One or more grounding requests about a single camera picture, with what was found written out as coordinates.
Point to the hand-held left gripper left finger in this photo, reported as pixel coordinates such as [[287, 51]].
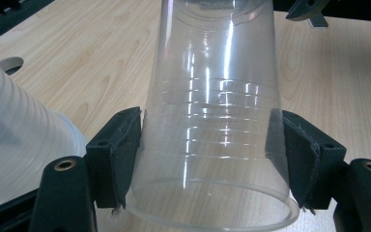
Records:
[[116, 158]]

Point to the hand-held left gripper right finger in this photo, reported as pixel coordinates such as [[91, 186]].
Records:
[[306, 161]]

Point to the single clear plastic cup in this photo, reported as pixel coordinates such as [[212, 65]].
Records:
[[212, 129]]

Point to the stack of nested translucent cups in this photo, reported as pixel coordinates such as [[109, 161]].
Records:
[[16, 151]]

